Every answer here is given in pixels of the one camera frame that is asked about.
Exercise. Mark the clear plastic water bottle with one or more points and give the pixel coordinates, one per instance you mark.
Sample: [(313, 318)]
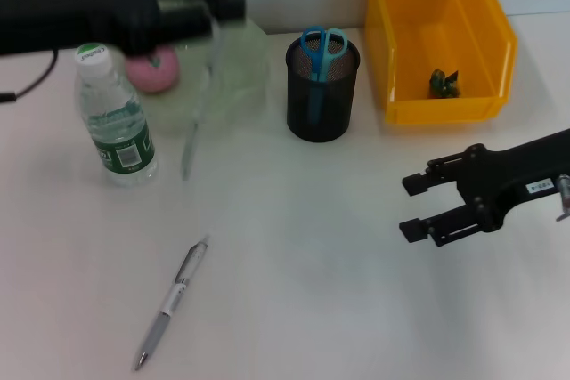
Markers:
[(116, 131)]

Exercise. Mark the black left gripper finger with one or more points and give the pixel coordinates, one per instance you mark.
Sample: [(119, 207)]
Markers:
[(231, 6)]

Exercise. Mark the black mesh pen holder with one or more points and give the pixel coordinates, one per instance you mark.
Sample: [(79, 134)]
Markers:
[(338, 108)]

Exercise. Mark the blue scissors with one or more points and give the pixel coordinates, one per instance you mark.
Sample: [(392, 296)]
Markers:
[(318, 68)]

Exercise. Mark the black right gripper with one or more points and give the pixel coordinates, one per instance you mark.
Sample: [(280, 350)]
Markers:
[(512, 171)]

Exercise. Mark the pink peach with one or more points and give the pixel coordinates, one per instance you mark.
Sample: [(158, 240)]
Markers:
[(156, 75)]

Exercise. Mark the yellow plastic bin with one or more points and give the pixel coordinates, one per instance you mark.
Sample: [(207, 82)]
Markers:
[(445, 33)]

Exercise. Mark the right gripper metal plug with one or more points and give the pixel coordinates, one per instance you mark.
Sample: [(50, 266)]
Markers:
[(563, 188)]

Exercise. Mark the clear plastic ruler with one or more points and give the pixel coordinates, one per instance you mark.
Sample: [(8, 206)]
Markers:
[(200, 108)]

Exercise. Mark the green glass fruit bowl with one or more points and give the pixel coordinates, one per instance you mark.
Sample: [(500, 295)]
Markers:
[(240, 77)]

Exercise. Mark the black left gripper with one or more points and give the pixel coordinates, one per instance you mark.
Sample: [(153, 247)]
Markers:
[(89, 10)]

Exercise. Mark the grey white ballpoint pen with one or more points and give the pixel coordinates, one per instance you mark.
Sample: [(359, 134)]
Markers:
[(156, 331)]

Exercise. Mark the green plastic wrapper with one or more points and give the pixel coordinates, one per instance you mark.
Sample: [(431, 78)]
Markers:
[(445, 84)]

